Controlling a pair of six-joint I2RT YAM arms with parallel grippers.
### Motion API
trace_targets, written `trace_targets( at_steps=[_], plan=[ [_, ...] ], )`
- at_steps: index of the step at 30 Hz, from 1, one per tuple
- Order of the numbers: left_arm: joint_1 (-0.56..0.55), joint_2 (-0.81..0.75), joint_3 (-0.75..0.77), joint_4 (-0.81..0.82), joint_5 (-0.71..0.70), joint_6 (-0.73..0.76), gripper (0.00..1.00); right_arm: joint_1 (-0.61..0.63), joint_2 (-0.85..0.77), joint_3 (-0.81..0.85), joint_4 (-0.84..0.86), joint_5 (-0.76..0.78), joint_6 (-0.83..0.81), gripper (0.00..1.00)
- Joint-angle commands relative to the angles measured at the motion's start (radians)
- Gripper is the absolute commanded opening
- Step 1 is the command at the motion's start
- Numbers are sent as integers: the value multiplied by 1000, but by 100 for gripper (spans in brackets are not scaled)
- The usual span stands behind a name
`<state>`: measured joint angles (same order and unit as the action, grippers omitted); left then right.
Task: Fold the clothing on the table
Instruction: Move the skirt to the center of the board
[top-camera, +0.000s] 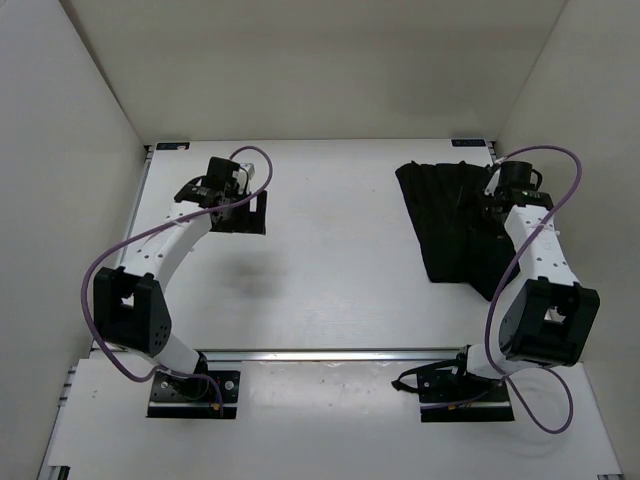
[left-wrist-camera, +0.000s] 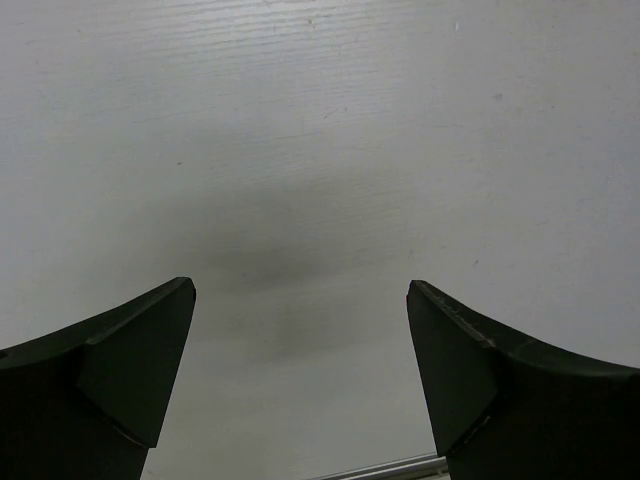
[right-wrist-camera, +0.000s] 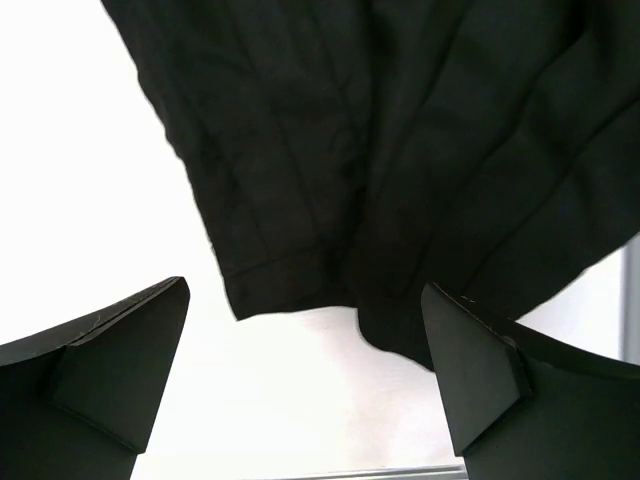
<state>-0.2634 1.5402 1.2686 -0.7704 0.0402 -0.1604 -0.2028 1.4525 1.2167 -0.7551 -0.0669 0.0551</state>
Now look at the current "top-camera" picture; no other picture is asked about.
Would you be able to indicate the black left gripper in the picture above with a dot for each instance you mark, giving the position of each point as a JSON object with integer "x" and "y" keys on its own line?
{"x": 250, "y": 221}

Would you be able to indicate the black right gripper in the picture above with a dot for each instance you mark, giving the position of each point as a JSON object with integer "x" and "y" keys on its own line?
{"x": 479, "y": 200}

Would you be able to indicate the black pleated skirt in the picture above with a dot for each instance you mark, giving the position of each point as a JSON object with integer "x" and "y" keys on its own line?
{"x": 459, "y": 243}

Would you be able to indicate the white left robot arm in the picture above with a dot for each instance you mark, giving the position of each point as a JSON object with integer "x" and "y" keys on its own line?
{"x": 129, "y": 306}

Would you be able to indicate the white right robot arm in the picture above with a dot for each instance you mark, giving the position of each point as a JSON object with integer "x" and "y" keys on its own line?
{"x": 549, "y": 320}

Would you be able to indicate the right blue table label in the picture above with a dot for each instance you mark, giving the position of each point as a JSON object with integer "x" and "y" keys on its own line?
{"x": 468, "y": 143}

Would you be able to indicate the blue table label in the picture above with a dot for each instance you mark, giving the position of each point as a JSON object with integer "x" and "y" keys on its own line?
{"x": 468, "y": 143}
{"x": 172, "y": 146}

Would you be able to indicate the left blue table label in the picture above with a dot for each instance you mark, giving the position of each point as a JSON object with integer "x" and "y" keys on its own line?
{"x": 172, "y": 146}

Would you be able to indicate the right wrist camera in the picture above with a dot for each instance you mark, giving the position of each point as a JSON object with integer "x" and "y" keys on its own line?
{"x": 518, "y": 175}

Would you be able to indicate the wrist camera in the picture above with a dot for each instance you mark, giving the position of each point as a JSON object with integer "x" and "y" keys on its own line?
{"x": 243, "y": 176}
{"x": 518, "y": 175}

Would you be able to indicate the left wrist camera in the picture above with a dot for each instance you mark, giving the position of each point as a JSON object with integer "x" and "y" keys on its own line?
{"x": 243, "y": 176}

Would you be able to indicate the aluminium front rail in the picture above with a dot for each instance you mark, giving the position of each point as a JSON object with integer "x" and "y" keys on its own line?
{"x": 331, "y": 355}

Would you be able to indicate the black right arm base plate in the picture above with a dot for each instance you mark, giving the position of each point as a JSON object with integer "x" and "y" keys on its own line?
{"x": 448, "y": 394}

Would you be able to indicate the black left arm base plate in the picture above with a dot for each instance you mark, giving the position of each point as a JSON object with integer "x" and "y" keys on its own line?
{"x": 171, "y": 398}

